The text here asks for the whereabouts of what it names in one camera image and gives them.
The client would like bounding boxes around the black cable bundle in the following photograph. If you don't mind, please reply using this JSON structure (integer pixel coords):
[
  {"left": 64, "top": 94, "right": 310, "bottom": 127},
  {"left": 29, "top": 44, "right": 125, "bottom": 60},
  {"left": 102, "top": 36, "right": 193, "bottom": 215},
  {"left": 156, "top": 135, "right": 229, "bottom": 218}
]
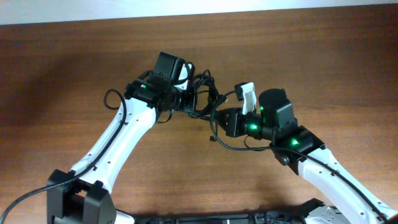
[{"left": 186, "top": 69, "right": 229, "bottom": 142}]

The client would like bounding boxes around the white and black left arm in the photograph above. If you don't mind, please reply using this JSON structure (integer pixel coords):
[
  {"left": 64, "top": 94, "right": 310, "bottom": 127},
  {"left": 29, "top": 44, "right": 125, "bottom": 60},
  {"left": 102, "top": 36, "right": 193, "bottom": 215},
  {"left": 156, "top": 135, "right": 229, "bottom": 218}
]
[{"left": 47, "top": 52, "right": 195, "bottom": 223}]

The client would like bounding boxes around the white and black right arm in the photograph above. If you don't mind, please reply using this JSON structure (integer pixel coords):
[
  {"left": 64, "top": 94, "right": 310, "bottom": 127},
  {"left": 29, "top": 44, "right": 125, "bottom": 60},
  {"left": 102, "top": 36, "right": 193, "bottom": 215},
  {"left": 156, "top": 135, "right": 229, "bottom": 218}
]
[{"left": 210, "top": 89, "right": 397, "bottom": 223}]

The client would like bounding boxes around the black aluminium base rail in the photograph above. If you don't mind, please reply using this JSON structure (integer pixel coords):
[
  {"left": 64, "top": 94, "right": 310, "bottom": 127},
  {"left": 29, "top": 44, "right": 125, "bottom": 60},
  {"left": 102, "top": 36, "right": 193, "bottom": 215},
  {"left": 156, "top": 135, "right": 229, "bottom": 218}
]
[{"left": 133, "top": 198, "right": 349, "bottom": 224}]

